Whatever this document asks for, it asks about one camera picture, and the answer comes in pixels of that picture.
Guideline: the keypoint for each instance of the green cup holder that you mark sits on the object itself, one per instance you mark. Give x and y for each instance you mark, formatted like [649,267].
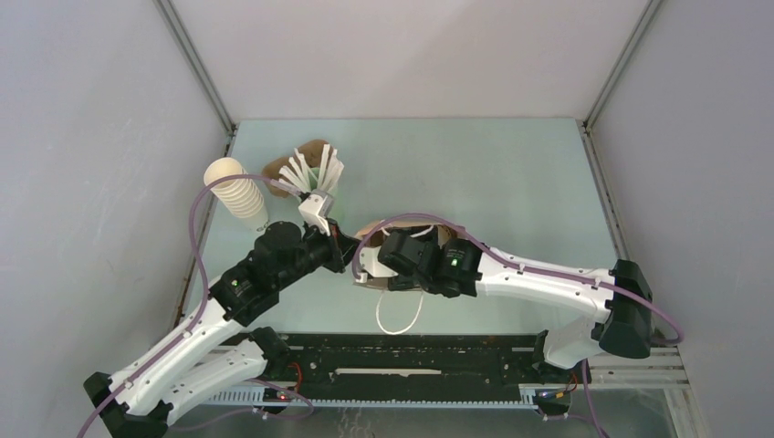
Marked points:
[337,211]

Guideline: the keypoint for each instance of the brown paper bag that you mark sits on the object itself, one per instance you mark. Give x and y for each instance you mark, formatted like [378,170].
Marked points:
[372,237]

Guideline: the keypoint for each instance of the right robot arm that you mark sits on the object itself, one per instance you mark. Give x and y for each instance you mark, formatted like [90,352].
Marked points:
[612,304]

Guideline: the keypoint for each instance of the stack of paper cups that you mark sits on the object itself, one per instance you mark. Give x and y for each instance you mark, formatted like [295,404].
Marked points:
[241,197]

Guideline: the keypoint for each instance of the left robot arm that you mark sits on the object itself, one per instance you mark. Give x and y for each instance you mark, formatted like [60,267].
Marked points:
[146,398]

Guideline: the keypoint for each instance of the black front rail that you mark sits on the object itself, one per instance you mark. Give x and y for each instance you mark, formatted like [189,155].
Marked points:
[446,372]

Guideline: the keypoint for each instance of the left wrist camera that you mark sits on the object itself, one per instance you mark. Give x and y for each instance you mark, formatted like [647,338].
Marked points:
[314,210]

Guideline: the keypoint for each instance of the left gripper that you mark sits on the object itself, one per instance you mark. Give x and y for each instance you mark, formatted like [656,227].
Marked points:
[341,246]

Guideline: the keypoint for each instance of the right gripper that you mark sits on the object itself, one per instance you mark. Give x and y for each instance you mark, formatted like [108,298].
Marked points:
[402,283]

